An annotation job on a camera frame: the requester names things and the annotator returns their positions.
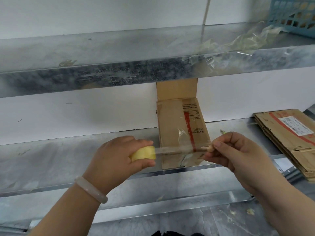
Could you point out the person's left hand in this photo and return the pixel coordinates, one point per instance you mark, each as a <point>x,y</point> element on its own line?
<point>110,164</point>

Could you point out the person's right hand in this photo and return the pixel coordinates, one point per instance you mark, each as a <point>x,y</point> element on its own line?
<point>246,162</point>

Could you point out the yellow tape roll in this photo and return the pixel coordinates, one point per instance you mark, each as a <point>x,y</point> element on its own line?
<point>142,153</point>

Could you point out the white-labelled cardboard box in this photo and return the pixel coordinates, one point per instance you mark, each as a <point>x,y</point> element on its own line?
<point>270,125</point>

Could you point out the large red-printed cardboard box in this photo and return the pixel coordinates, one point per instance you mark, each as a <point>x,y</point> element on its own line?
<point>172,115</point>

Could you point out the person's right forearm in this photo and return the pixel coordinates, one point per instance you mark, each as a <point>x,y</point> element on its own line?
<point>290,206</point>

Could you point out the person's black trousers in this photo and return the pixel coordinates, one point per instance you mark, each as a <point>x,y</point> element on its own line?
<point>172,234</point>

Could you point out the small crumpled tape scrap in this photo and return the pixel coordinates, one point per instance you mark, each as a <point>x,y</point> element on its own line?
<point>67,63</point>

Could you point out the pile of clear tape scraps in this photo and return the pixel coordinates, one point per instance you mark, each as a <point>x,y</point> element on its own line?
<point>246,41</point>

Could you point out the blue plastic basket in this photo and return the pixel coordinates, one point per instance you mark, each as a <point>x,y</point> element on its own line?
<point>295,30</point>

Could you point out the pile of assorted small items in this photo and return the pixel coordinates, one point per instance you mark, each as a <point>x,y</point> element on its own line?
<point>301,14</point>

